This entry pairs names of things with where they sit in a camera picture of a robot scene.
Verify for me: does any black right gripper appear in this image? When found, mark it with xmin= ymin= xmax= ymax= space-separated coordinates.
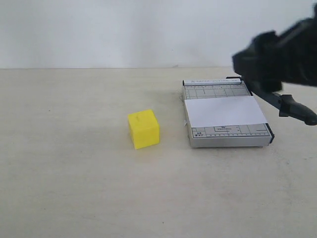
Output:
xmin=232 ymin=13 xmax=317 ymax=92

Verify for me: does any black cutter blade arm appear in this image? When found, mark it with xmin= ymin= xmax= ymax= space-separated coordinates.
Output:
xmin=241 ymin=76 xmax=317 ymax=126

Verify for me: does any white paper sheet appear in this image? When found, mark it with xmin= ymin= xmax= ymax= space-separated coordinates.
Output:
xmin=185 ymin=96 xmax=267 ymax=127

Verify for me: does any yellow cube block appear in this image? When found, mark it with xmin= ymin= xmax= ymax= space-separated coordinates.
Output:
xmin=128 ymin=109 xmax=160 ymax=149

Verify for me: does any grey paper cutter base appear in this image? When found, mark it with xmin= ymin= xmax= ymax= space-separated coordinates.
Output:
xmin=182 ymin=77 xmax=274 ymax=148

